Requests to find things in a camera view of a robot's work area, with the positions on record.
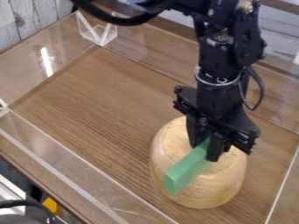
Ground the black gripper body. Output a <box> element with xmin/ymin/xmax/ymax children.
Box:
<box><xmin>174</xmin><ymin>81</ymin><xmax>261</xmax><ymax>155</ymax></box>

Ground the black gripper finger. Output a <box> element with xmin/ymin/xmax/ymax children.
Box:
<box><xmin>207</xmin><ymin>132</ymin><xmax>233</xmax><ymax>162</ymax></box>
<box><xmin>187</xmin><ymin>115</ymin><xmax>211</xmax><ymax>148</ymax></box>

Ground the green rectangular block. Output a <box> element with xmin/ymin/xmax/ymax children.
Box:
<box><xmin>163</xmin><ymin>137</ymin><xmax>211</xmax><ymax>195</ymax></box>

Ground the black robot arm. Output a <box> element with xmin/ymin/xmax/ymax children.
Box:
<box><xmin>71</xmin><ymin>0</ymin><xmax>267</xmax><ymax>162</ymax></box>

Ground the upside-down brown wooden bowl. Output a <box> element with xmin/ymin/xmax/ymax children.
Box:
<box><xmin>150</xmin><ymin>116</ymin><xmax>249</xmax><ymax>209</ymax></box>

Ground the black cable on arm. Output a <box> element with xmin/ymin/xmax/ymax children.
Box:
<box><xmin>238</xmin><ymin>65</ymin><xmax>267</xmax><ymax>112</ymax></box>

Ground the clear acrylic corner bracket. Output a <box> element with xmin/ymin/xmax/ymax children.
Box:
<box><xmin>77</xmin><ymin>10</ymin><xmax>118</xmax><ymax>46</ymax></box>

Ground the clear acrylic enclosure wall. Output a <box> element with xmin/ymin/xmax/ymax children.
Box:
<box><xmin>0</xmin><ymin>99</ymin><xmax>179</xmax><ymax>224</ymax></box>

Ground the black cable bottom left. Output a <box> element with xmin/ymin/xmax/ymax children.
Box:
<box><xmin>0</xmin><ymin>199</ymin><xmax>57</xmax><ymax>224</ymax></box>

